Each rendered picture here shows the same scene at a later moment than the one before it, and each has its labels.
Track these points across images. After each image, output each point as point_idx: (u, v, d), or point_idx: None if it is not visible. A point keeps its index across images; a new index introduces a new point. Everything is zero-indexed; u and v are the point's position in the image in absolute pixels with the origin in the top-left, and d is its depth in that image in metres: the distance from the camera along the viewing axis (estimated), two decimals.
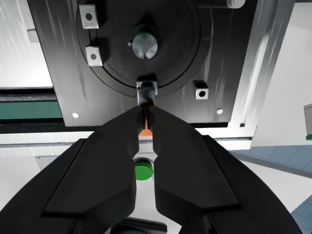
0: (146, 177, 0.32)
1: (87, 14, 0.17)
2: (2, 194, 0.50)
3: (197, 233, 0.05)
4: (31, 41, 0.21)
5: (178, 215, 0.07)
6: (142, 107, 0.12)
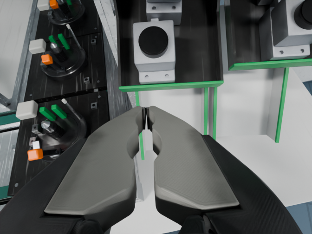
0: None
1: (34, 126, 0.46)
2: None
3: (197, 233, 0.05)
4: (12, 149, 0.48)
5: (178, 215, 0.07)
6: (142, 107, 0.12)
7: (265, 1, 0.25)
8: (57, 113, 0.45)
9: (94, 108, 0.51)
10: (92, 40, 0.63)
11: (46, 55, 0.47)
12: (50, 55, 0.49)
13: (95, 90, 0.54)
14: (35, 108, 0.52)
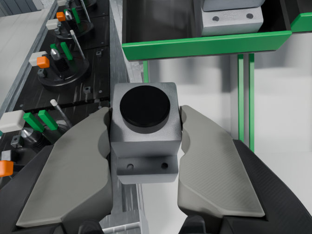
0: None
1: (15, 138, 0.36)
2: None
3: (197, 233, 0.05)
4: None
5: (198, 215, 0.07)
6: (109, 108, 0.12)
7: None
8: (45, 121, 0.36)
9: None
10: (98, 52, 0.58)
11: (42, 57, 0.41)
12: (48, 59, 0.43)
13: (96, 101, 0.46)
14: (23, 120, 0.43)
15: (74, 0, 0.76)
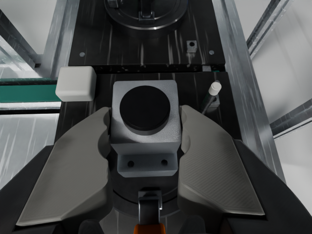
0: None
1: None
2: None
3: (197, 233, 0.05)
4: None
5: (198, 215, 0.07)
6: (109, 108, 0.12)
7: None
8: None
9: (212, 106, 0.25)
10: None
11: None
12: None
13: (205, 69, 0.29)
14: (94, 84, 0.26)
15: None
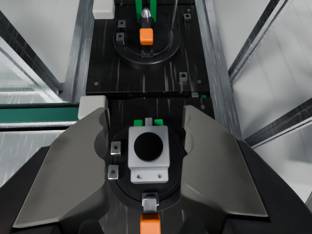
0: None
1: (115, 146, 0.28)
2: None
3: (197, 233, 0.05)
4: None
5: (200, 215, 0.07)
6: (105, 108, 0.12)
7: None
8: None
9: None
10: (186, 15, 0.43)
11: (148, 30, 0.28)
12: (150, 30, 0.30)
13: (194, 95, 0.36)
14: None
15: None
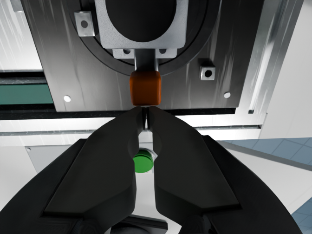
0: (146, 169, 0.30)
1: None
2: None
3: (197, 233, 0.05)
4: (15, 11, 0.19)
5: (178, 215, 0.07)
6: (142, 107, 0.12)
7: None
8: None
9: None
10: None
11: None
12: None
13: None
14: None
15: None
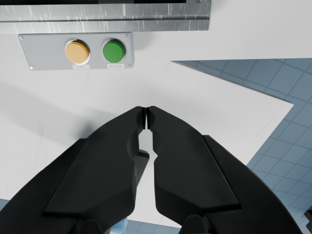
0: (118, 58, 0.36)
1: None
2: None
3: (197, 233, 0.05)
4: None
5: (178, 215, 0.07)
6: (142, 107, 0.12)
7: None
8: None
9: None
10: None
11: None
12: None
13: None
14: None
15: None
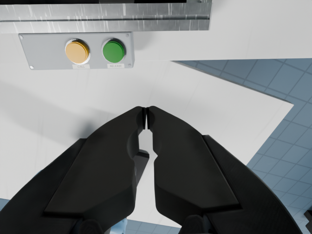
0: (118, 58, 0.36)
1: None
2: None
3: (197, 233, 0.05)
4: None
5: (178, 215, 0.07)
6: (142, 107, 0.12)
7: None
8: None
9: None
10: None
11: None
12: None
13: None
14: None
15: None
